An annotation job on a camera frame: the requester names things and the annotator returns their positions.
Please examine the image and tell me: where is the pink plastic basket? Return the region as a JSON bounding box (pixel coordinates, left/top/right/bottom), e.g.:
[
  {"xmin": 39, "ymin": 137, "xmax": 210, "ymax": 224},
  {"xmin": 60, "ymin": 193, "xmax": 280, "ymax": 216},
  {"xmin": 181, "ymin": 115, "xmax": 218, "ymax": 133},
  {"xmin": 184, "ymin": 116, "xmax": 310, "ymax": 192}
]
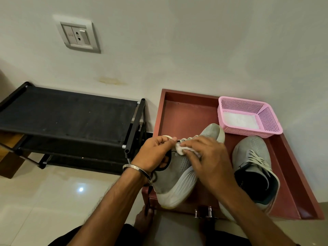
[{"xmin": 217, "ymin": 96, "xmax": 283, "ymax": 139}]

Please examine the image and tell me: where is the person's left forearm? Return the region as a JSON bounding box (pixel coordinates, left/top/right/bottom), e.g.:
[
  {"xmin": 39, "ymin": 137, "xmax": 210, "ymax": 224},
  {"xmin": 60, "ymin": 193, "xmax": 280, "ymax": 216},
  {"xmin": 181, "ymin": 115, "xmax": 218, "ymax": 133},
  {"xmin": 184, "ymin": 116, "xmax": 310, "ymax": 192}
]
[{"xmin": 68, "ymin": 170, "xmax": 149, "ymax": 246}]

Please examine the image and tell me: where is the person's left foot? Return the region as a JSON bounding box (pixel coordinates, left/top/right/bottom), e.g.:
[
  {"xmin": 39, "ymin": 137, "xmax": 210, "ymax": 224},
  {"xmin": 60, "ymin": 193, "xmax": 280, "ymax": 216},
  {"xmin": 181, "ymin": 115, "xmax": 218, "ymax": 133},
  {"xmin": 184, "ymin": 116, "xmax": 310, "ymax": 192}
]
[{"xmin": 134, "ymin": 206, "xmax": 154, "ymax": 235}]

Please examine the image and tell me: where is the brown wooden furniture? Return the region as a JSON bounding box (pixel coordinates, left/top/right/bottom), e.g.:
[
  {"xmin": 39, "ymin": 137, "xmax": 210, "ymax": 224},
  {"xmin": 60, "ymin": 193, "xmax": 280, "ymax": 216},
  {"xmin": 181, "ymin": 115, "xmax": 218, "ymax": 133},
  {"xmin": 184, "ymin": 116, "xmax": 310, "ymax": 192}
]
[{"xmin": 0, "ymin": 133, "xmax": 31, "ymax": 179}]

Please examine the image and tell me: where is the grey sneaker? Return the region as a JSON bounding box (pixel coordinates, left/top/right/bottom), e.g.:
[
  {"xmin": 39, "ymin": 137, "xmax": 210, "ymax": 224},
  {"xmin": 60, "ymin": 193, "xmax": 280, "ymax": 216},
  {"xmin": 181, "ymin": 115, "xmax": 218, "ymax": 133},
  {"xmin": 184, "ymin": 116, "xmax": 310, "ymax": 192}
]
[
  {"xmin": 151, "ymin": 123, "xmax": 226, "ymax": 210},
  {"xmin": 219, "ymin": 135, "xmax": 281, "ymax": 222}
]

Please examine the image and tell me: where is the white wall socket plate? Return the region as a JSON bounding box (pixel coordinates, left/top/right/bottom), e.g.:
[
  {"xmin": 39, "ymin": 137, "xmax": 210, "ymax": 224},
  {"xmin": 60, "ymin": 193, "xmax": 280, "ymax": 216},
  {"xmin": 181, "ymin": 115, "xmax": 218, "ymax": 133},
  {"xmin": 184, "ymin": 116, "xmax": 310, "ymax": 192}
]
[{"xmin": 52, "ymin": 14, "xmax": 101, "ymax": 54}]

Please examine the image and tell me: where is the silver bracelet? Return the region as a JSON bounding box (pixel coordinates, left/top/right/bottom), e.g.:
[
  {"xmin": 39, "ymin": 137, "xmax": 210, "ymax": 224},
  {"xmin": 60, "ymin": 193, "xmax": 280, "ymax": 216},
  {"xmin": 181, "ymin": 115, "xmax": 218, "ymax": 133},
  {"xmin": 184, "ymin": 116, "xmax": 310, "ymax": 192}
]
[{"xmin": 122, "ymin": 164, "xmax": 153, "ymax": 186}]

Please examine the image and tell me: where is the white wipe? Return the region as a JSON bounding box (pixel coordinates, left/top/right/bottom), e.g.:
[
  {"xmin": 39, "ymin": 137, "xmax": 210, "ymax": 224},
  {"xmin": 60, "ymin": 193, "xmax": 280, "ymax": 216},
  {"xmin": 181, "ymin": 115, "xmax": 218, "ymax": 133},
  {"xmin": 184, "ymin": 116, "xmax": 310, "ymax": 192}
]
[{"xmin": 175, "ymin": 142, "xmax": 202, "ymax": 158}]

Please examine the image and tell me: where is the stack of white wipes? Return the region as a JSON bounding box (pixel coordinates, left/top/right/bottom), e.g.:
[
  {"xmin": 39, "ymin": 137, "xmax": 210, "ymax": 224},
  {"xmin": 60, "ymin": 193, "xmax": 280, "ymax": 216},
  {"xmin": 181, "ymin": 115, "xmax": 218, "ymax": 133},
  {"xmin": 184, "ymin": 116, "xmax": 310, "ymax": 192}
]
[{"xmin": 223, "ymin": 112, "xmax": 260, "ymax": 130}]

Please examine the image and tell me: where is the person's right hand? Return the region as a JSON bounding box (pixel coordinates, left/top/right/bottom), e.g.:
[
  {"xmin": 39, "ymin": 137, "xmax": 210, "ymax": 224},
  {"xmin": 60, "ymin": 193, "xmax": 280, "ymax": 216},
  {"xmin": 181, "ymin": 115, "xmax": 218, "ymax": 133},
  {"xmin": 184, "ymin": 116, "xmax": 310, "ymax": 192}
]
[{"xmin": 180, "ymin": 135, "xmax": 236, "ymax": 202}]

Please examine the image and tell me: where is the person's right forearm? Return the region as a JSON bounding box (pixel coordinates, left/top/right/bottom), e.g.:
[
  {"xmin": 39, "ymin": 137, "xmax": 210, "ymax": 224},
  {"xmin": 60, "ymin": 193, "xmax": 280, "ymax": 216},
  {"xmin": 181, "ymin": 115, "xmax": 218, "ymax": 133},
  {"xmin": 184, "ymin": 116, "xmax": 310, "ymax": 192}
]
[{"xmin": 221, "ymin": 189, "xmax": 298, "ymax": 246}]

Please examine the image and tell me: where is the reddish-brown side table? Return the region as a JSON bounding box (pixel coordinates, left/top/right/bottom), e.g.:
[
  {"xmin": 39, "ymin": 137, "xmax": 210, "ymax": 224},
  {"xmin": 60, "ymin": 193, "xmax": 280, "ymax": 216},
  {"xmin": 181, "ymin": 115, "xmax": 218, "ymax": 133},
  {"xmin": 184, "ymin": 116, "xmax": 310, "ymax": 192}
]
[{"xmin": 141, "ymin": 88, "xmax": 325, "ymax": 220}]

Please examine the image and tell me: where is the person's left hand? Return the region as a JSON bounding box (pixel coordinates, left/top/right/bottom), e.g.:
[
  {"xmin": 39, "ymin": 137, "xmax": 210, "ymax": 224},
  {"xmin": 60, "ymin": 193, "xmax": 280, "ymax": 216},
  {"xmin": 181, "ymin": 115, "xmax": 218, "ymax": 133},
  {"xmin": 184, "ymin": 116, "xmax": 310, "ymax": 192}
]
[{"xmin": 131, "ymin": 135, "xmax": 178, "ymax": 175}]

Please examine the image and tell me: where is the black shoe rack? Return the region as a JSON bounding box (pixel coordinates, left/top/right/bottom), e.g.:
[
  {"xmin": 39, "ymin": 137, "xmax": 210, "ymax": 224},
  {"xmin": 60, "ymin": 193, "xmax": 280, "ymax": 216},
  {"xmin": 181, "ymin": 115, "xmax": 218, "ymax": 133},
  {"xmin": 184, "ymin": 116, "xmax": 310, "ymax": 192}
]
[{"xmin": 0, "ymin": 82, "xmax": 147, "ymax": 176}]

